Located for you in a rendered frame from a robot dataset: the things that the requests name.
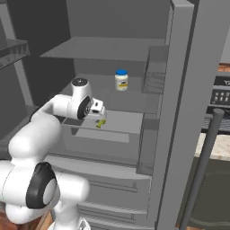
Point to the grey freezer drawer front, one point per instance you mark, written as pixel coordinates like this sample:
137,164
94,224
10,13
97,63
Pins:
119,218
119,191

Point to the grey fridge door with shelf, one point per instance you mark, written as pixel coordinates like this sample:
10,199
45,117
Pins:
36,45

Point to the small yellow food item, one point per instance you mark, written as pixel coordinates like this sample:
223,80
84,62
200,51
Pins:
100,123

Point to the clear fridge drawer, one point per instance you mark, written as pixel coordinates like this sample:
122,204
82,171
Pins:
119,134

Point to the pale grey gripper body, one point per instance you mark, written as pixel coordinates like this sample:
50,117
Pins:
101,113

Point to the grey fridge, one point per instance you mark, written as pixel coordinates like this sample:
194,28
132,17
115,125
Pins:
119,24

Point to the white jar with blue lid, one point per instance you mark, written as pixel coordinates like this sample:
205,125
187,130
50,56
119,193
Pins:
121,81

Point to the glass fridge shelf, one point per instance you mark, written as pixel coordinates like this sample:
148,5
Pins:
104,48
128,100

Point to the clear door bin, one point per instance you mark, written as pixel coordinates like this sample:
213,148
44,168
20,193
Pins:
149,143
155,72

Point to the dark cupboard front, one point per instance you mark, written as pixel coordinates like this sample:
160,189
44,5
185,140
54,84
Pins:
215,191

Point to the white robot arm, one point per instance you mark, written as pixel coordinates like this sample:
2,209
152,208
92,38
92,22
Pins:
28,143

